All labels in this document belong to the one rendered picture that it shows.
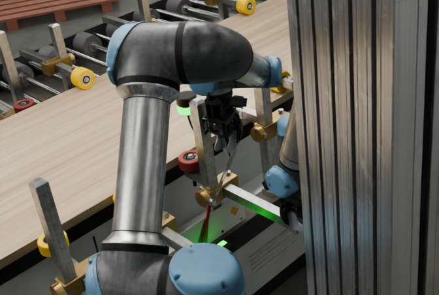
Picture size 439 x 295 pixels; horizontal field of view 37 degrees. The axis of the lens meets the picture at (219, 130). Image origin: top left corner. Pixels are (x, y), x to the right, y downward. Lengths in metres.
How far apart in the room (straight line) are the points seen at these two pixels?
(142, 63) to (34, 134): 1.27
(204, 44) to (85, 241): 1.00
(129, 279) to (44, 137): 1.32
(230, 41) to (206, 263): 0.39
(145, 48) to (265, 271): 1.67
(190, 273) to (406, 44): 0.63
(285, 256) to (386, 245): 2.12
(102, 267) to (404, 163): 0.66
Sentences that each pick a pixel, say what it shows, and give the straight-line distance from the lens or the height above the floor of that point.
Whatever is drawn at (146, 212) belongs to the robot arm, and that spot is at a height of 1.32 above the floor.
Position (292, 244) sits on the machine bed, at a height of 0.19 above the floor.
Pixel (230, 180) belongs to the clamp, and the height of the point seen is 0.87.
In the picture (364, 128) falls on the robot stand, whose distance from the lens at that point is 0.63.
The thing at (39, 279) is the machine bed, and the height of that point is 0.75.
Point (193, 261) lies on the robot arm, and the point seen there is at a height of 1.27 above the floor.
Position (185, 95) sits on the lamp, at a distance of 1.84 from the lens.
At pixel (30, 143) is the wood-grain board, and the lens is 2.34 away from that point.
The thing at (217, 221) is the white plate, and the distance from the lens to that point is 2.00.
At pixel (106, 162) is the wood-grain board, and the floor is 0.90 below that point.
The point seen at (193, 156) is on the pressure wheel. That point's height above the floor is 0.91.
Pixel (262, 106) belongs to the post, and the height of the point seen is 1.04.
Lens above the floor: 1.97
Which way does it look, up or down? 29 degrees down
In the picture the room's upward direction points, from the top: 8 degrees counter-clockwise
